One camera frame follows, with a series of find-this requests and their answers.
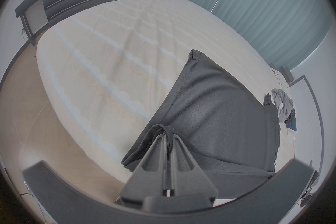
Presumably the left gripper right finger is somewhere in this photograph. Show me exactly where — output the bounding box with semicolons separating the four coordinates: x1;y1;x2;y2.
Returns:
169;136;218;201

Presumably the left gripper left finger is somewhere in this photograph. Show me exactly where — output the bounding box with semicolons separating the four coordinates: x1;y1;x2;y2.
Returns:
120;135;167;203

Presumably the black T-shirt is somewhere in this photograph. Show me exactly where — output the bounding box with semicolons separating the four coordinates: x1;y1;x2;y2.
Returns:
121;49;281;179

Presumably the bed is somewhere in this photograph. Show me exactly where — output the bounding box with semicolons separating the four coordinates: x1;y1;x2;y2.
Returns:
35;0;323;184

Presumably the dark blue garment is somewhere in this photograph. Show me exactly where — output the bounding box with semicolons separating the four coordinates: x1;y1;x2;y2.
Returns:
287;117;298;131

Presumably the black shiny garment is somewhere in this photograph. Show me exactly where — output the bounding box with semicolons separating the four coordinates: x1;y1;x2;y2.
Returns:
284;109;296;124

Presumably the grey garment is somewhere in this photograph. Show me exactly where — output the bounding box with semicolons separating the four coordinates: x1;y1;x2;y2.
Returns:
271;88;294;122

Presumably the white printed pillow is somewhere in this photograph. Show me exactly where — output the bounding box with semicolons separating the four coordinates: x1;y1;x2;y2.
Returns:
270;68;290;92

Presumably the grey bedside table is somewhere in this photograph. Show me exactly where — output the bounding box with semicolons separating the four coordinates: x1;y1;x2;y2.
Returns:
269;63;295;84

